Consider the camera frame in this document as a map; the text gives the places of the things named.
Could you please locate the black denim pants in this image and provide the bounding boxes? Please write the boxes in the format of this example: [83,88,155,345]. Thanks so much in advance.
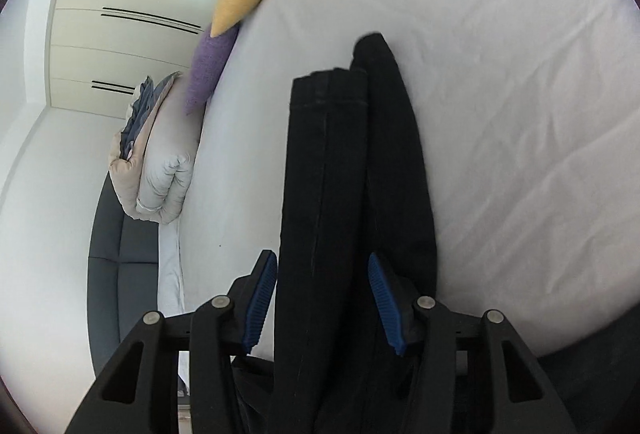
[234,32,442,434]

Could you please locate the dark grey upholstered headboard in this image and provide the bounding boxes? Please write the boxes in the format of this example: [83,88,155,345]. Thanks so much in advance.
[87,176,158,373]

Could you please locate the folded beige grey duvet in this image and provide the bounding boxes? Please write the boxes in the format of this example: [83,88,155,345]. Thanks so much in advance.
[108,74,204,225]

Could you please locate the purple cushion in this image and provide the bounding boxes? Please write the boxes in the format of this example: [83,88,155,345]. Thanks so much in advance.
[186,24,241,113]

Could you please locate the cream built-in wardrobe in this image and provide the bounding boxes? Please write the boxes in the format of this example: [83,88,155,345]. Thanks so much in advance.
[48,0,216,118]

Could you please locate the white bed sheet mattress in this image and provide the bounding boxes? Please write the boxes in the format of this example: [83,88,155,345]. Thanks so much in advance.
[180,0,639,354]

